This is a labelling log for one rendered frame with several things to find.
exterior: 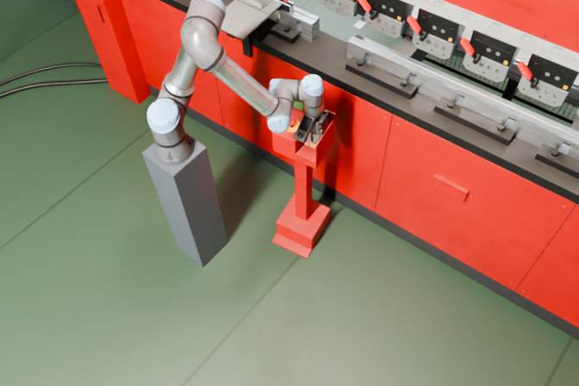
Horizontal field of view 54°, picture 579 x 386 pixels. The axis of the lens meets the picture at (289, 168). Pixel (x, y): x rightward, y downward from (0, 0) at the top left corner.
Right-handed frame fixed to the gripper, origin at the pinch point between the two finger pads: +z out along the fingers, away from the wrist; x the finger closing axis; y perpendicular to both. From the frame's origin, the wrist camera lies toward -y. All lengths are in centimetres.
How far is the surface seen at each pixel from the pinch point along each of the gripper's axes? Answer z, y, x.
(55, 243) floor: 67, -72, 112
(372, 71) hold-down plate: -14.6, 32.5, -10.5
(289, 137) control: -5.2, -5.1, 7.8
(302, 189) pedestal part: 33.9, -4.4, 4.0
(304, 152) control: 2.4, -4.6, 1.5
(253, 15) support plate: -24, 31, 43
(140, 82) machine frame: 61, 30, 132
